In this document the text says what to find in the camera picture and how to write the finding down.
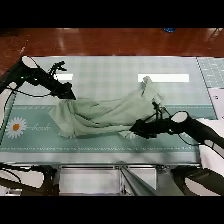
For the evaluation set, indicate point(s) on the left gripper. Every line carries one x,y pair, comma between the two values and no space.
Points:
63,90

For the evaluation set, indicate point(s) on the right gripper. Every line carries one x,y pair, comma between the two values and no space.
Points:
143,128

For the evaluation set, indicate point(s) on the pale green T-shirt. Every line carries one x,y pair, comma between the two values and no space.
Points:
100,115

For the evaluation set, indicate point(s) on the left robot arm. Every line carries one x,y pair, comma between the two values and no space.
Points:
23,71

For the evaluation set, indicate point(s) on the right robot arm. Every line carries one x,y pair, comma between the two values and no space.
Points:
196,128

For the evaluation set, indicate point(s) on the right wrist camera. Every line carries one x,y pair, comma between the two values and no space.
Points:
157,110

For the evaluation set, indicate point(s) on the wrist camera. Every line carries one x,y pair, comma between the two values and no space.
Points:
57,67
157,110

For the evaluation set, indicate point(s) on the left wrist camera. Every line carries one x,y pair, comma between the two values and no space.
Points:
57,67

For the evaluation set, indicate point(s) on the silver frame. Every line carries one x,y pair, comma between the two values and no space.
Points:
110,176

